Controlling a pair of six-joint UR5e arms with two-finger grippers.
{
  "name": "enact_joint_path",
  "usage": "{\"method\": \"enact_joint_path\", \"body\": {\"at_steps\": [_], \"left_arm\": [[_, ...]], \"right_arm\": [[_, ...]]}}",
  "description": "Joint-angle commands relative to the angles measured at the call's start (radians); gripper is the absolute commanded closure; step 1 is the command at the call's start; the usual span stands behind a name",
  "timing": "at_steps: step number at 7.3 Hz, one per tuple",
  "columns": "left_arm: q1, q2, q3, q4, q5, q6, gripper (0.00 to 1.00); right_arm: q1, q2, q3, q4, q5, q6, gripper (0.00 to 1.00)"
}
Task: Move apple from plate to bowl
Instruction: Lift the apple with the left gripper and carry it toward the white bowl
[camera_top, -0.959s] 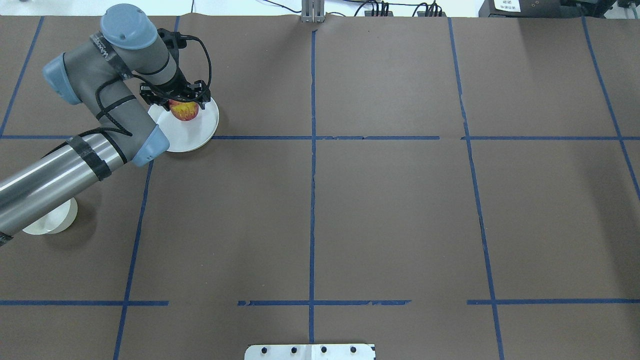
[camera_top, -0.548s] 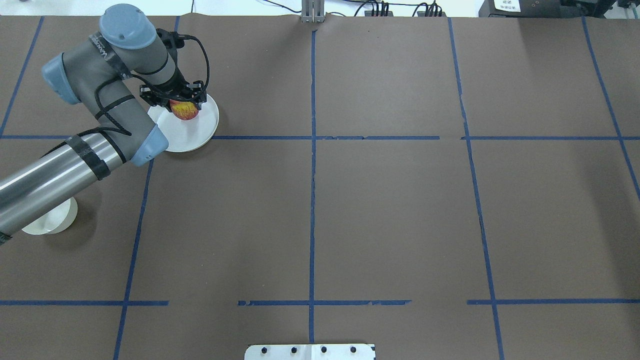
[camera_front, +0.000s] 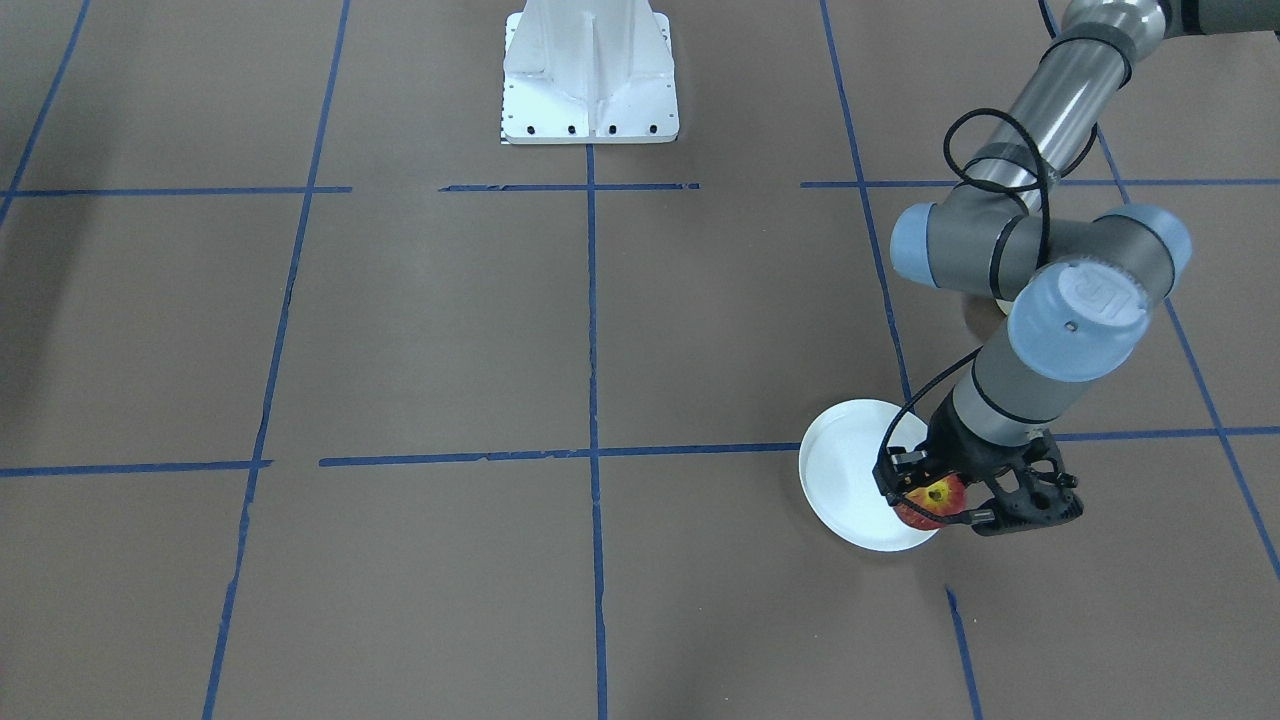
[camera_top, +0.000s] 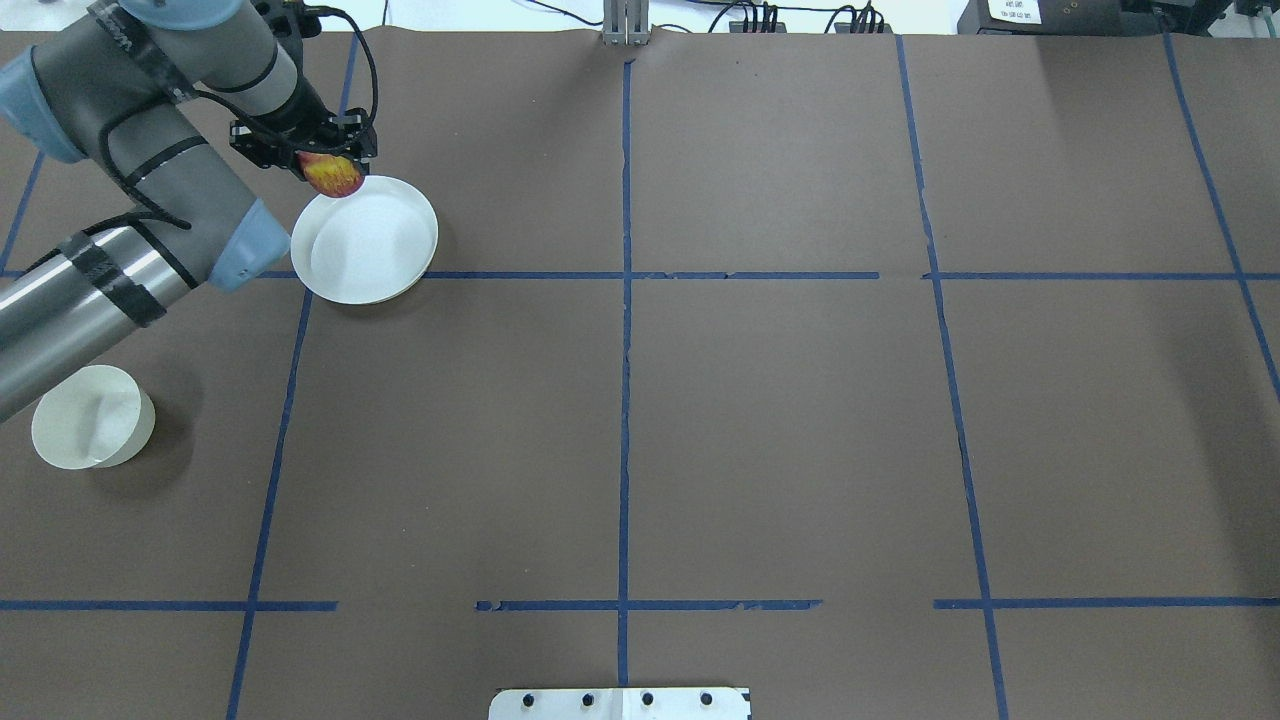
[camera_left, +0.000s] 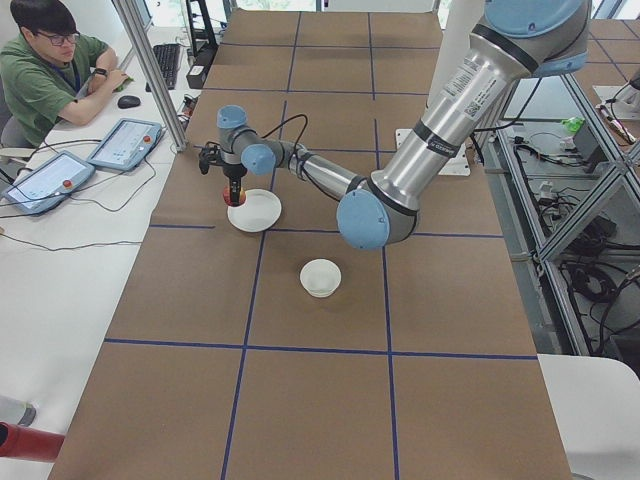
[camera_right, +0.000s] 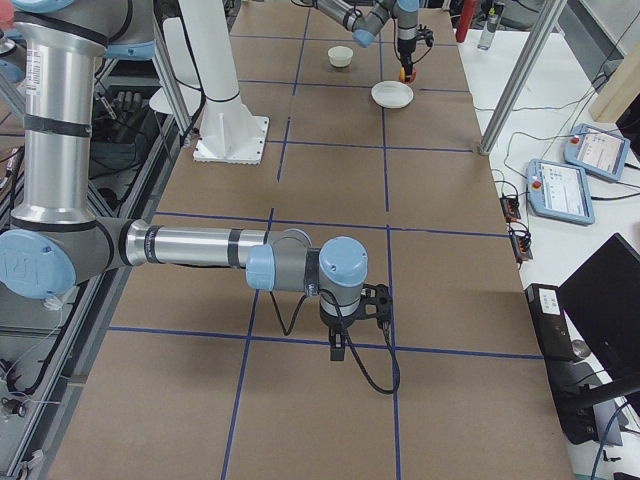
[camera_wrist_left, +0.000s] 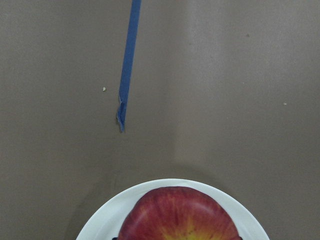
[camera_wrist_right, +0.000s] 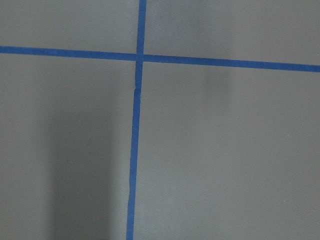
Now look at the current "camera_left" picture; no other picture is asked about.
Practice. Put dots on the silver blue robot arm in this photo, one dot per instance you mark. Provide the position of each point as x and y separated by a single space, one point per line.
512 40

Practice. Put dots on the man in green shirt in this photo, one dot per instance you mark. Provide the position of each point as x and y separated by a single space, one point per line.
50 73

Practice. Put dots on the white bowl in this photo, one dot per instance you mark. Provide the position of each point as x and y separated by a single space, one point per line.
320 278

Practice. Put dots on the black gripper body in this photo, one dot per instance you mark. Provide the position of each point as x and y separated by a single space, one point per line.
233 173

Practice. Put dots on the brown paper table cover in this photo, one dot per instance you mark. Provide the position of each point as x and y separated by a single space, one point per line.
288 354

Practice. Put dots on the aluminium frame rack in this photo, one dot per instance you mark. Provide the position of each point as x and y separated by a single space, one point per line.
572 189

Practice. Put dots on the white plate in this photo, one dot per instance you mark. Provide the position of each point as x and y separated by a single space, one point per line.
260 211

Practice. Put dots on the black computer mouse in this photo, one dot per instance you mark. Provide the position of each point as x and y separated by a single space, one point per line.
128 101

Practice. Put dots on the far teach pendant tablet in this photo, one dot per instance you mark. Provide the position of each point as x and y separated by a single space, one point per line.
126 145

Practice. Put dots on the red yellow apple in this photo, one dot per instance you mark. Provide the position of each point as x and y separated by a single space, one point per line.
240 197

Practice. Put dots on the near teach pendant tablet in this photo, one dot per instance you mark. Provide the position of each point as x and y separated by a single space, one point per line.
47 186

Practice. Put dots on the red cylinder object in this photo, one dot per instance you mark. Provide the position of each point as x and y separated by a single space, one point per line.
25 443

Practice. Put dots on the black keyboard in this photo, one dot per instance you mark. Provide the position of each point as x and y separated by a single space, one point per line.
168 59

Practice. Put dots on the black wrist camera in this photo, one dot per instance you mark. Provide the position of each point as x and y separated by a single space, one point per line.
209 155

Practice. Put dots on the teach pendant tablet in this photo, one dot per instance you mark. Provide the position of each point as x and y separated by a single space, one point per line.
47 186
126 145

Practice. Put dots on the grey aluminium post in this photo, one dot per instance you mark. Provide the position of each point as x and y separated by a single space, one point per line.
136 32

